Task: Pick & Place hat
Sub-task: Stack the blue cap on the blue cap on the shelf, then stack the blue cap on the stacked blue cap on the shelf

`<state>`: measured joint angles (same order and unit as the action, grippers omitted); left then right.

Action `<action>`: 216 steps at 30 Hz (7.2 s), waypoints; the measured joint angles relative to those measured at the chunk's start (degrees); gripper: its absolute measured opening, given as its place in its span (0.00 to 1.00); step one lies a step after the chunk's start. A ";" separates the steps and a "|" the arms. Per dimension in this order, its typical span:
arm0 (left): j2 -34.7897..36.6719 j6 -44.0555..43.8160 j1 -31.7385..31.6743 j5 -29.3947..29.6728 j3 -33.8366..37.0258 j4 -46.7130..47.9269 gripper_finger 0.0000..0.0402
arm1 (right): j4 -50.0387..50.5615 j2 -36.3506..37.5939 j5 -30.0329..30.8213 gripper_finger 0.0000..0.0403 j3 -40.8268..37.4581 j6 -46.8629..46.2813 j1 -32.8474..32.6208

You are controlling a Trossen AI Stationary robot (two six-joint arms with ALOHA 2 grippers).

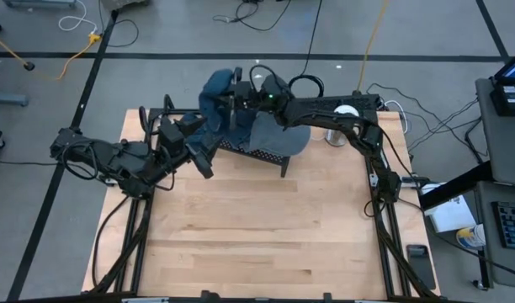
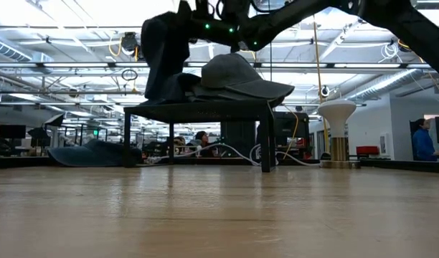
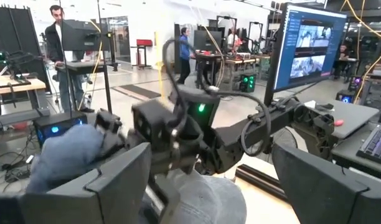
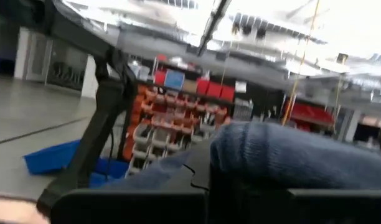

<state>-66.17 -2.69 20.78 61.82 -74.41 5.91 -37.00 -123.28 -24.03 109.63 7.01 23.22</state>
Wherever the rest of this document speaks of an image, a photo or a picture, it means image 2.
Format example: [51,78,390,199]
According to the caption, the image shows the black cabinet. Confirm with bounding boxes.
[220,120,257,159]

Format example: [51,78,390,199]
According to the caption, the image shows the silver ventilation duct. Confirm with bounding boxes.
[343,67,421,102]
[0,35,32,62]

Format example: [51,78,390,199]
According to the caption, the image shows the white mushroom-shaped hat stand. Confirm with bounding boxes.
[316,99,362,169]

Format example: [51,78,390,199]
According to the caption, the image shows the white cable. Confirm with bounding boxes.
[143,140,319,167]

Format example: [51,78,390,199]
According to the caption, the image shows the black tilted monitor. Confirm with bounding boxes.
[43,113,65,127]

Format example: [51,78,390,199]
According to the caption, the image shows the black box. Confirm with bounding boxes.
[273,111,310,139]

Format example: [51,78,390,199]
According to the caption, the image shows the red box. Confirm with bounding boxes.
[355,145,380,156]

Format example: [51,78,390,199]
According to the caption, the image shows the black aluminium table frame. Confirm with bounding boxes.
[0,154,439,173]

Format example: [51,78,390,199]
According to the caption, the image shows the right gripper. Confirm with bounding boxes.
[176,0,263,51]

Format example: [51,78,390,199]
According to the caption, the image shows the black perforated metal rack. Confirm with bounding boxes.
[123,99,277,173]

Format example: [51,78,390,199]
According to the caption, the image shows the long ceiling light bar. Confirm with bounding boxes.
[0,61,432,71]

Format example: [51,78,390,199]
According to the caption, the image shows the black ceiling cable reel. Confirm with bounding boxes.
[119,31,145,62]

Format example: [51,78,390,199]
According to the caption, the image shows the person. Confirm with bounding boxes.
[172,135,188,155]
[411,118,439,162]
[189,130,215,158]

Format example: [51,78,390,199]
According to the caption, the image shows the grey baseball cap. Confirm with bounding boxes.
[189,85,287,108]
[200,52,296,100]

